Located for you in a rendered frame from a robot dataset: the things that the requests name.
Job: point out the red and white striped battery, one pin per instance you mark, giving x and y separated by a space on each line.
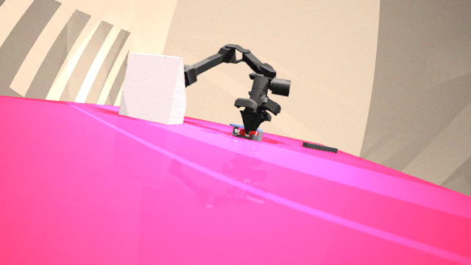
242 132

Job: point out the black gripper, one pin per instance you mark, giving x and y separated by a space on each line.
253 114

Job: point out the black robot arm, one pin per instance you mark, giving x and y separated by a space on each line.
264 76

